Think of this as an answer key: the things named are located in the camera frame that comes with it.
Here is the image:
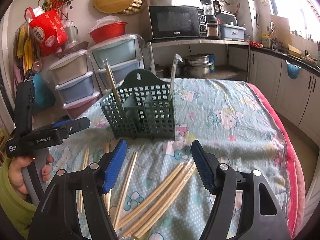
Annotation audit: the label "black blender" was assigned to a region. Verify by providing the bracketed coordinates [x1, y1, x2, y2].
[200, 0, 221, 39]

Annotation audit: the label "black microwave oven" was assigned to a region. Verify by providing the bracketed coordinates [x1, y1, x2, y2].
[140, 5, 207, 42]

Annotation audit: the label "kitchen window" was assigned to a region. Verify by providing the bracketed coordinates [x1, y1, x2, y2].
[270, 0, 319, 42]

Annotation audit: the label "green sleeve forearm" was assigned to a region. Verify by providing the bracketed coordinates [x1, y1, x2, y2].
[0, 158, 36, 239]

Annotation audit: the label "blue plastic tray box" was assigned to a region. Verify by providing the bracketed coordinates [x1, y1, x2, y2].
[220, 24, 246, 41]

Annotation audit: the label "Hello Kitty tablecloth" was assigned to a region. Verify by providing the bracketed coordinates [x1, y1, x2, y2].
[47, 77, 307, 240]

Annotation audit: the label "white kitchen cabinets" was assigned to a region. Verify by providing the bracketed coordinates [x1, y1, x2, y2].
[249, 49, 319, 145]

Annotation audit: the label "blue hanging bin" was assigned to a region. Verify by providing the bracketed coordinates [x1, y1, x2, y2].
[286, 61, 301, 80]

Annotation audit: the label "left hand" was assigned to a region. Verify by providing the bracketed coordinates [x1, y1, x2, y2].
[7, 153, 55, 201]

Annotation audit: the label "metal shelf rack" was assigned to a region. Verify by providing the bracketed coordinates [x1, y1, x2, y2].
[144, 39, 250, 81]

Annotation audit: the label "plastic drawer tower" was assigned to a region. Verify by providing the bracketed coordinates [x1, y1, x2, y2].
[87, 34, 144, 91]
[48, 49, 100, 119]

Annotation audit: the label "right plastic drawer tower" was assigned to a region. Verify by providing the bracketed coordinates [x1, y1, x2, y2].
[87, 34, 144, 91]

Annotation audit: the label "red plastic bowl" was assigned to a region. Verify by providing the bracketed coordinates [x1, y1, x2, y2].
[89, 22, 127, 43]

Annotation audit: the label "stacked metal pots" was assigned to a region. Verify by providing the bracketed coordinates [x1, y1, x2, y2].
[184, 54, 212, 79]

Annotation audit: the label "left plastic drawer tower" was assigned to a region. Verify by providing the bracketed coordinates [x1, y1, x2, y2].
[48, 49, 100, 119]

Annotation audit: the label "red shopping bag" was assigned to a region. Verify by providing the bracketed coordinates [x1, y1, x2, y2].
[24, 7, 68, 56]

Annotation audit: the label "green plastic utensil basket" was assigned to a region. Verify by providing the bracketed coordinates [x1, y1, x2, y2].
[100, 69, 176, 140]

